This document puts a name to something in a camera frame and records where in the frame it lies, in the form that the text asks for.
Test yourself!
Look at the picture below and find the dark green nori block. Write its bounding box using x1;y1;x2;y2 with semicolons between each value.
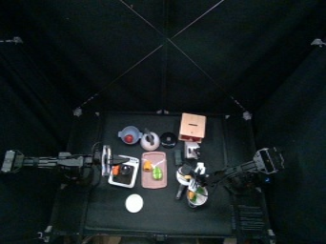
174;149;185;167

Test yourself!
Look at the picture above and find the white toy knife block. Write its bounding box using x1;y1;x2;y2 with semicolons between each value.
182;141;204;160

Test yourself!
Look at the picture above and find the white toy stove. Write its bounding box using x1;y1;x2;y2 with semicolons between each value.
107;154;142;190

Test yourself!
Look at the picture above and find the pan with toy food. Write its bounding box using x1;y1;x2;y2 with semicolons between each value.
186;185;210;209

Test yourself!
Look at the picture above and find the pink tray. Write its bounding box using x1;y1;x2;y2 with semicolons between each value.
141;151;169;190

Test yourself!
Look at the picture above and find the green toy vegetable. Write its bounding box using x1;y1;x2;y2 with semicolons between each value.
152;166;165;181

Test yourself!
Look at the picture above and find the blue grey bowl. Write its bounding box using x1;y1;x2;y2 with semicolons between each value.
118;125;145;146

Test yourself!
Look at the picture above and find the black round lid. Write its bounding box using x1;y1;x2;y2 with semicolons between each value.
160;132;178;150

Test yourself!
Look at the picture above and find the wooden box with red drawer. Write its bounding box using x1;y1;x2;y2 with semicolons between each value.
177;112;208;143

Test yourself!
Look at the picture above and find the white kettle with grey handle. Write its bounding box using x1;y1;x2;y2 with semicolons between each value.
140;128;162;152

